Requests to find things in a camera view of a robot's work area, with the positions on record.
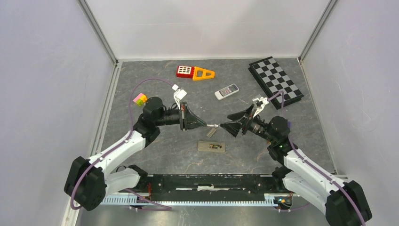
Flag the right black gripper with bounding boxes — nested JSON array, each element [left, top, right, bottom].
[[220, 104, 275, 143]]

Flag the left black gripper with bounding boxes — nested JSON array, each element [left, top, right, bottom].
[[155, 102, 207, 131]]

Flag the beige battery cover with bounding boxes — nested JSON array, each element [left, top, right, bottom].
[[206, 127, 217, 138]]

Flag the clear handle screwdriver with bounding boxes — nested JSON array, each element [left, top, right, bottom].
[[207, 124, 219, 128]]

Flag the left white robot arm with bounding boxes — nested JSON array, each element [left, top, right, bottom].
[[64, 97, 207, 211]]

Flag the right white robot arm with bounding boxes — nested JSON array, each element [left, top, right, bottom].
[[220, 104, 373, 226]]

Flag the battery in remote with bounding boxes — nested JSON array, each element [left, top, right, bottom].
[[209, 144, 221, 149]]

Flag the white remote control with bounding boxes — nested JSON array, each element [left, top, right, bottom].
[[214, 84, 239, 100]]

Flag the orange triangular toy block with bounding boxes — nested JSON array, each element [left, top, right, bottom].
[[192, 67, 215, 81]]

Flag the red white window block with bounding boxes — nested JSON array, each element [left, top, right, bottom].
[[176, 65, 195, 79]]

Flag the pink yellow green blocks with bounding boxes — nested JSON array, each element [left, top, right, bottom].
[[133, 93, 148, 106]]

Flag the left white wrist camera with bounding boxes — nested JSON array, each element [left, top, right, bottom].
[[172, 84, 187, 109]]

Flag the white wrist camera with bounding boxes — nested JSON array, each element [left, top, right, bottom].
[[172, 84, 187, 109], [252, 95, 269, 118]]

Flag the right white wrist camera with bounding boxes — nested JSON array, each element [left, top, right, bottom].
[[252, 95, 269, 118]]

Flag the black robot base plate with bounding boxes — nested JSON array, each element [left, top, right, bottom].
[[133, 174, 291, 201]]

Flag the white slotted cable duct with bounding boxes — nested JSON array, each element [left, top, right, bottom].
[[100, 193, 278, 207]]

